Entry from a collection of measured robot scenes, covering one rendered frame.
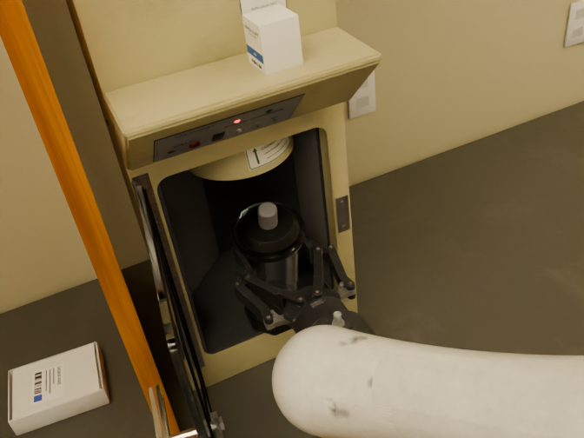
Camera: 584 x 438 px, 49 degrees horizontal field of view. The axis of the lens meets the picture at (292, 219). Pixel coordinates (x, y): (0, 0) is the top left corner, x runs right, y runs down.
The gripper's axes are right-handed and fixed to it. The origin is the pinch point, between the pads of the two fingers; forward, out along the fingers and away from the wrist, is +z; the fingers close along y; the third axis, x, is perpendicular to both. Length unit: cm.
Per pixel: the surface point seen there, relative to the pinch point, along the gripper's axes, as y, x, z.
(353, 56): -12.0, -30.9, -8.1
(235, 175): 2.1, -12.4, 4.0
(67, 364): 36.1, 21.9, 16.4
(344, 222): -13.8, 1.6, 2.0
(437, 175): -55, 26, 35
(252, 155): -1.0, -14.5, 4.2
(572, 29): -102, 5, 45
